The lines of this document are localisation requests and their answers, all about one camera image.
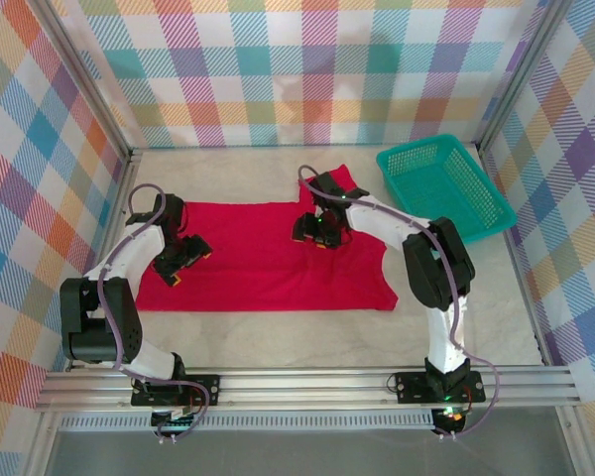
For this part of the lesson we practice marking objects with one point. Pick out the red t-shirt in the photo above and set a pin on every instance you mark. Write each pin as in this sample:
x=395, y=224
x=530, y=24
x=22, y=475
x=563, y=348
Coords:
x=258, y=263

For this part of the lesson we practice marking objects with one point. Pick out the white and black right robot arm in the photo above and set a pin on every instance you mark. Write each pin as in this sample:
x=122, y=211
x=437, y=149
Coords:
x=436, y=268

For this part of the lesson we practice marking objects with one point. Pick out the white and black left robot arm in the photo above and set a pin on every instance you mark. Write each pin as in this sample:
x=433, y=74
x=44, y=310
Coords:
x=86, y=317

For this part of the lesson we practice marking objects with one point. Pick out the teal plastic mesh basket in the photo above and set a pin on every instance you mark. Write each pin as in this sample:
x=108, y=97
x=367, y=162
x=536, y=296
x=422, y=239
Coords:
x=441, y=198

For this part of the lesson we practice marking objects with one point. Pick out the aluminium table side rail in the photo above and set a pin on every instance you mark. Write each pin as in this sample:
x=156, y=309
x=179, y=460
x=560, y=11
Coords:
x=514, y=248
x=118, y=198

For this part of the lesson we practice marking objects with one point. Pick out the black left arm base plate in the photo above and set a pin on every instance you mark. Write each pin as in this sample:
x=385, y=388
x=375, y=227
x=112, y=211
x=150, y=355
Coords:
x=203, y=389

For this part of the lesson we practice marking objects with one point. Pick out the long aluminium mounting rail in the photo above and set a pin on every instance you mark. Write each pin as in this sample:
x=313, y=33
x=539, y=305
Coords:
x=302, y=387

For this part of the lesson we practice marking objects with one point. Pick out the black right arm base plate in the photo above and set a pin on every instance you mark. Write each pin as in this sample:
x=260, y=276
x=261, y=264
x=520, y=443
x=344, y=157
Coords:
x=411, y=389

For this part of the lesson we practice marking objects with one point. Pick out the aluminium frame post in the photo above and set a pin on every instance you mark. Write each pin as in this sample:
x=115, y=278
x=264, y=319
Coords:
x=520, y=74
x=86, y=79

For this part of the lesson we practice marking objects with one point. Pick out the aluminium frame leg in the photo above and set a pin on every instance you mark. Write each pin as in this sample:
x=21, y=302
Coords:
x=575, y=446
x=39, y=446

